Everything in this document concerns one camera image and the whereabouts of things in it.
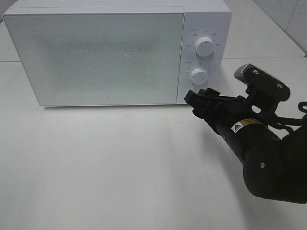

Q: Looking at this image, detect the white microwave door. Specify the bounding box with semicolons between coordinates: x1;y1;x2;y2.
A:
5;13;184;106

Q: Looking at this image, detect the white timer knob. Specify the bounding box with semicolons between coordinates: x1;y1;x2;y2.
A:
191;68;209;85

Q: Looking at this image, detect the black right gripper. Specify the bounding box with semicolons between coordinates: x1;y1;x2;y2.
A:
184;88;266;137

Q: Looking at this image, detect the white microwave oven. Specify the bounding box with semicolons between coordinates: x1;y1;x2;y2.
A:
3;0;232;106

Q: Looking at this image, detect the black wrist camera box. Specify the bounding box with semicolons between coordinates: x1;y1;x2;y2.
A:
234;63;290;102

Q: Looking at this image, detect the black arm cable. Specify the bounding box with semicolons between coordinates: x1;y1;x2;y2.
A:
266;102;307;138

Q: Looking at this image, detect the white upper power knob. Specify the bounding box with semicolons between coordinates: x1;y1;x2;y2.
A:
195;36;214;57

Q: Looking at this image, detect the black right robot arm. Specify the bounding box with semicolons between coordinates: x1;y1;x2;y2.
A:
185;88;307;204

